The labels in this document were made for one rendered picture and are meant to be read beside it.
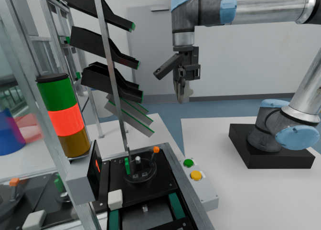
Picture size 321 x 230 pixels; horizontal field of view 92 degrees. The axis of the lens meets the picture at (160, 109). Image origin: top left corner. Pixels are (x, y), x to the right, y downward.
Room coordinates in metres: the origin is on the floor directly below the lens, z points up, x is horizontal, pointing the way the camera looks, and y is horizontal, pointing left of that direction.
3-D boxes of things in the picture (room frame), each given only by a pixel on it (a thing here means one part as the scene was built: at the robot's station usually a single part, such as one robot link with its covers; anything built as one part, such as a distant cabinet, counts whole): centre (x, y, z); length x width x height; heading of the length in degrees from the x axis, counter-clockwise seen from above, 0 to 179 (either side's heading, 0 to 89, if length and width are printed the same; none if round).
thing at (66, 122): (0.27, 0.18, 1.34); 0.05 x 0.05 x 0.05
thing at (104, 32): (0.81, 0.31, 1.26); 0.36 x 0.21 x 0.80; 13
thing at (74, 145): (0.27, 0.18, 1.29); 0.05 x 0.05 x 0.05
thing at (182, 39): (0.58, -0.09, 1.45); 0.08 x 0.08 x 0.05
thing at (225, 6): (0.58, -0.20, 1.53); 0.11 x 0.11 x 0.08; 79
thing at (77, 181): (0.27, 0.18, 1.29); 0.12 x 0.05 x 0.25; 13
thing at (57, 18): (2.03, 1.06, 1.43); 0.30 x 0.09 x 1.13; 13
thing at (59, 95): (0.27, 0.18, 1.39); 0.05 x 0.05 x 0.05
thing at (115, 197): (0.48, 0.10, 1.01); 0.24 x 0.24 x 0.13; 13
